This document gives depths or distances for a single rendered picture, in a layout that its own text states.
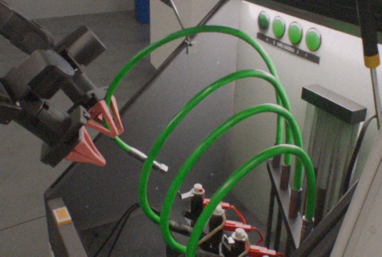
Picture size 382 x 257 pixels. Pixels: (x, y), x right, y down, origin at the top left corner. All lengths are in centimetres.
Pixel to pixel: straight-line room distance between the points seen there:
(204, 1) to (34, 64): 304
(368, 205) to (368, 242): 5
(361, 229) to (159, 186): 77
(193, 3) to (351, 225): 315
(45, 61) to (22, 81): 5
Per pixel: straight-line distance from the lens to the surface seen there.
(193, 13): 370
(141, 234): 128
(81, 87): 97
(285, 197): 97
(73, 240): 109
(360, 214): 66
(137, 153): 100
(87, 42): 97
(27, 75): 75
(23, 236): 270
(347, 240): 68
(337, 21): 93
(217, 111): 130
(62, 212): 116
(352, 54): 95
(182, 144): 129
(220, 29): 91
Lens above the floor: 163
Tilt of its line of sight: 24 degrees down
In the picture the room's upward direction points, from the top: 2 degrees clockwise
